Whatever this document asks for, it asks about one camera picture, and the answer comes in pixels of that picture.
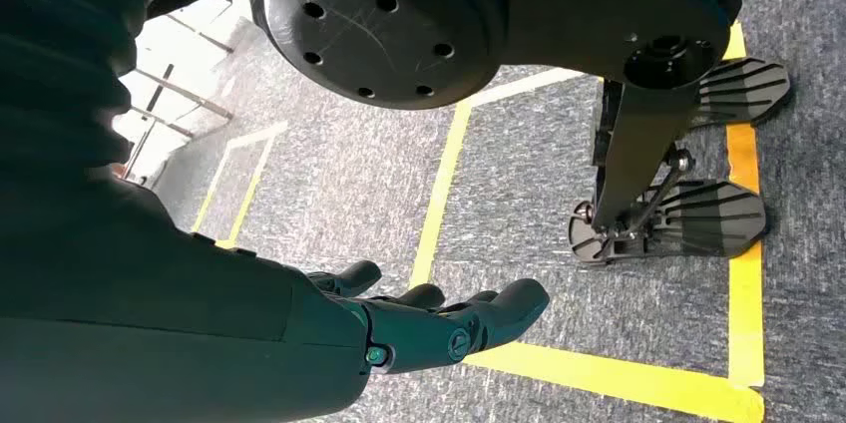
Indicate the steel table frame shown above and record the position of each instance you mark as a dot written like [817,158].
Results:
[192,97]

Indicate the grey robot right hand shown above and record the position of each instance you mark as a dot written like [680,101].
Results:
[165,314]

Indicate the yellow floor tape square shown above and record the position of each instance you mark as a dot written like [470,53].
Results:
[439,208]
[248,198]

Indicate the black robot foot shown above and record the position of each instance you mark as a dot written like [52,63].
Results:
[740,89]
[707,218]

